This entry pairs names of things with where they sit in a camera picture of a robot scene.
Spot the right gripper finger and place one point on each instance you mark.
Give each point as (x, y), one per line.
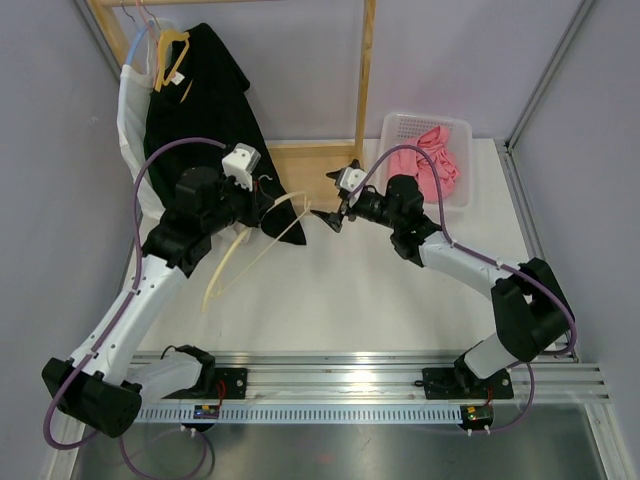
(334, 220)
(351, 172)

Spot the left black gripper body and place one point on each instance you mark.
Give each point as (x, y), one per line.
(238, 205)

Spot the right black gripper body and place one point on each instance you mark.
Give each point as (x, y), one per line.
(371, 206)

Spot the pink t shirt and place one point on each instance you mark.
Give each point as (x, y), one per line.
(410, 163)

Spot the black t shirt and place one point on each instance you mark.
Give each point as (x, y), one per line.
(210, 102)

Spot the white t shirt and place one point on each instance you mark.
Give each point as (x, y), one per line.
(133, 103)

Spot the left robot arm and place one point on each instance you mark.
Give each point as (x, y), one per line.
(97, 384)

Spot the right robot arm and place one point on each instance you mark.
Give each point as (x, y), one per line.
(529, 308)

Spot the yellow hanger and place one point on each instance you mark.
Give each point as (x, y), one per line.
(167, 67)

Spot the blue white hanger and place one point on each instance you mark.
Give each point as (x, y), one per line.
(148, 35)

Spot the pink hanger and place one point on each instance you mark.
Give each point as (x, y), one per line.
(144, 13)

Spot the wooden clothes rack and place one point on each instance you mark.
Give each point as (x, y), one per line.
(273, 42)

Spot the white plastic basket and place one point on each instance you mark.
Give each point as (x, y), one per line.
(398, 127)

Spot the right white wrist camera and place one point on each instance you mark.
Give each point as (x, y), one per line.
(350, 183)

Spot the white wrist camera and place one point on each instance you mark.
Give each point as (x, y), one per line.
(239, 164)
(350, 183)

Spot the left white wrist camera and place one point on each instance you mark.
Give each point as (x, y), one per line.
(239, 164)

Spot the right aluminium frame post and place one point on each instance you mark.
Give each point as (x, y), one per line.
(550, 71)

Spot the aluminium frame post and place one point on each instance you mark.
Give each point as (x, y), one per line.
(100, 64)
(550, 71)

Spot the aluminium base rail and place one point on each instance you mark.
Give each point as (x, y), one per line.
(388, 377)

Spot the left aluminium frame post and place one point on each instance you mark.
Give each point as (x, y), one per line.
(100, 64)

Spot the white slotted cable duct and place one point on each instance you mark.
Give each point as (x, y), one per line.
(298, 414)

